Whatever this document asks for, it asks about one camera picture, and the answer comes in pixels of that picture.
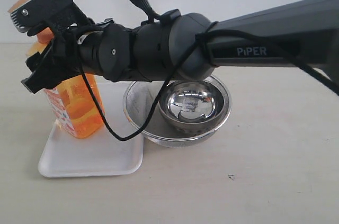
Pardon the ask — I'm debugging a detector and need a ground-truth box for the orange pump soap bottle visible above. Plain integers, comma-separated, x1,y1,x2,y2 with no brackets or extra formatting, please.
8,0,104,139

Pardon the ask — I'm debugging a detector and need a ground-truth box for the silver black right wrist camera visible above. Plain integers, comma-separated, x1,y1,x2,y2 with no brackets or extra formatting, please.
10,0,74,36

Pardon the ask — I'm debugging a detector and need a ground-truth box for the white rectangular plastic tray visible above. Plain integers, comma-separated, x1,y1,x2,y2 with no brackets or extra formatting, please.
38,82,144,178

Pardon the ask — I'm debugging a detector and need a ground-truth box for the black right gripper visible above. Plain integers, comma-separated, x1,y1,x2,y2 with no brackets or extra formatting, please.
21,6,114,94

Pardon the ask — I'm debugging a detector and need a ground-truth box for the small stainless steel bowl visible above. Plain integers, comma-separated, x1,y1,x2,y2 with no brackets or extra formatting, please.
158,80,229,133

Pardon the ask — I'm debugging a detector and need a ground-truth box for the steel mesh colander basin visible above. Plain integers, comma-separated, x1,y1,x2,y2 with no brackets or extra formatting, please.
123,75,231,148

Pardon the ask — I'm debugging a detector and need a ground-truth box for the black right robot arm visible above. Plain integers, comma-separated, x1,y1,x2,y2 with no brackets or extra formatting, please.
11,0,338,93

